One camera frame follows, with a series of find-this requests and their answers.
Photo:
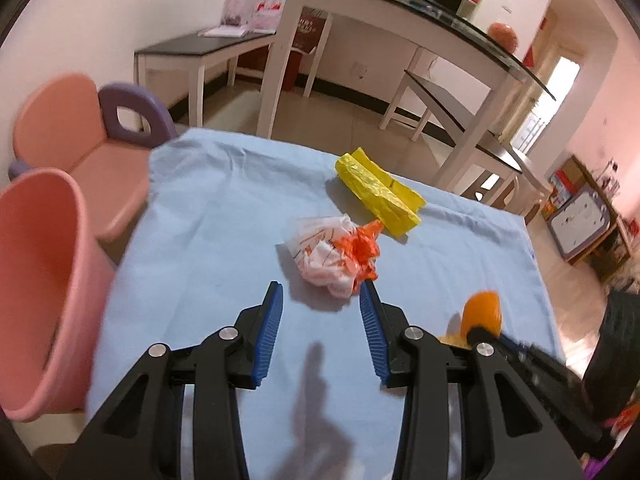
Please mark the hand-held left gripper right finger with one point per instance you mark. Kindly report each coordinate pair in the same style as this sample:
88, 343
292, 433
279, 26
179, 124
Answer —
375, 340

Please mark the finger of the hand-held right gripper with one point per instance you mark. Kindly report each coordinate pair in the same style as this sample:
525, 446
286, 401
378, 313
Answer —
510, 346

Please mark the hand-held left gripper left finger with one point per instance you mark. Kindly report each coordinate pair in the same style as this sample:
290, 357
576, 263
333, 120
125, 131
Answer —
265, 340

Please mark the orange and white plastic bag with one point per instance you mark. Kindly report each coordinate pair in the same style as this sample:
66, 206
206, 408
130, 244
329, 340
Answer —
325, 250

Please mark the pink plastic bin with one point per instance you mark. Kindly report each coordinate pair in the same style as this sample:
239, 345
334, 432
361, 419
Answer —
40, 260

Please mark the black bin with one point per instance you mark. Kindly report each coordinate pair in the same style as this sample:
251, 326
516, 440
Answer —
620, 350

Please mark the children's drawing board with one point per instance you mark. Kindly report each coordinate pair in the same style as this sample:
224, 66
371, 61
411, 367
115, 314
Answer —
580, 222

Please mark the light blue tablecloth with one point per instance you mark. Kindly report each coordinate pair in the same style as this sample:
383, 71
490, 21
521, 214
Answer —
225, 200

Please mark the yellow plastic bag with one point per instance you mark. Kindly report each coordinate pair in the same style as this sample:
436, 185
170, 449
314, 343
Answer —
370, 185

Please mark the wooden toy shelf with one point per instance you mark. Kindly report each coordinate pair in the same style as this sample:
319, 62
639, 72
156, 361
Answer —
620, 225

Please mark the white bench with dark top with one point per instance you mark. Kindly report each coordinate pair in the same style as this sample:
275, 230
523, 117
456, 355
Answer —
450, 105
200, 45

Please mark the bright balcony door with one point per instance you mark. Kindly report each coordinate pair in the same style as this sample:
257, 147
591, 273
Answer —
555, 90

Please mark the pink plastic chair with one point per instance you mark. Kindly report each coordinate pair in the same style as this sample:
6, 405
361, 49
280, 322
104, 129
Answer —
65, 120

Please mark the red cardboard box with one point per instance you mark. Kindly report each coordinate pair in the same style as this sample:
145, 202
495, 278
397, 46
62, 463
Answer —
305, 35

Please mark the pomegranate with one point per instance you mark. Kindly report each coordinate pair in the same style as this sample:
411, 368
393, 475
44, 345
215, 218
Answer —
502, 35

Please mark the white paper sheets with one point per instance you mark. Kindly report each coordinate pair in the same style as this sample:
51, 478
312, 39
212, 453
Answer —
222, 31

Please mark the glass top dining table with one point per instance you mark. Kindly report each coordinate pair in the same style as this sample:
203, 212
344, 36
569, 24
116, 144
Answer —
360, 25

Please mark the white red plastic bag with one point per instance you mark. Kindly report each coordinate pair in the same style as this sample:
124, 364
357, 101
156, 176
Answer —
267, 12

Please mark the clear plastic bag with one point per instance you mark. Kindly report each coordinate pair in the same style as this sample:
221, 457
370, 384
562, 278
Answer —
237, 5

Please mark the red paper wall decoration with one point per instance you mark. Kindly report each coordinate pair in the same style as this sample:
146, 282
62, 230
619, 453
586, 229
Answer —
544, 29
530, 56

